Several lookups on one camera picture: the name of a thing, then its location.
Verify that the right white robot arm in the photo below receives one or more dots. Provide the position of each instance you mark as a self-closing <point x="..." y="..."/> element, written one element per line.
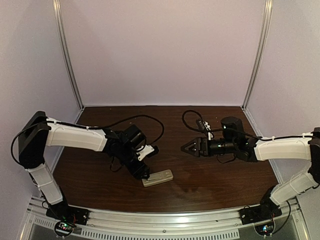
<point x="253" y="149"/>

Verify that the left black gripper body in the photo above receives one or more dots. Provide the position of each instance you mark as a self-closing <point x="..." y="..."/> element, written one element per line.
<point x="140" y="170"/>

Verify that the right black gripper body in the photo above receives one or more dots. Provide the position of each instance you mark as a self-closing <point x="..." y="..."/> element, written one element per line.
<point x="202" y="146"/>

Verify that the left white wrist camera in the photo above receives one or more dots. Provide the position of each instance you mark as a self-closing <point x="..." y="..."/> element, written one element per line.
<point x="143" y="151"/>

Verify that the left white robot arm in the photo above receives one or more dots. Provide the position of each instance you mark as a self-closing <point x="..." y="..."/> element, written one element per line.
<point x="129" y="146"/>

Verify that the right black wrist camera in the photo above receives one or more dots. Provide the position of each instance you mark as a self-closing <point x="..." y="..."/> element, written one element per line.
<point x="205" y="128"/>

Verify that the grey remote control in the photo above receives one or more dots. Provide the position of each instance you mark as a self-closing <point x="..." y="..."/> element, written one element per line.
<point x="158" y="178"/>

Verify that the right aluminium frame post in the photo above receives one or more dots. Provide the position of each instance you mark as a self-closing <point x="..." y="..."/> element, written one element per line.
<point x="265" y="28"/>

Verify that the front aluminium rail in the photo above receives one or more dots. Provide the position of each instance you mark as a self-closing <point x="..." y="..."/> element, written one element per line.
<point x="223" y="224"/>

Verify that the aluminium frame post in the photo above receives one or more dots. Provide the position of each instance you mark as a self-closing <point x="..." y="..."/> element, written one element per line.
<point x="265" y="28"/>
<point x="66" y="54"/>

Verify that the left aluminium frame post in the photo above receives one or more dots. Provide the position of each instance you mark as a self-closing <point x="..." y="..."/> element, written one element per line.
<point x="66" y="54"/>

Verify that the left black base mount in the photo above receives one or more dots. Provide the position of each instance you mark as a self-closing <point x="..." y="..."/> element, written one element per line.
<point x="68" y="219"/>

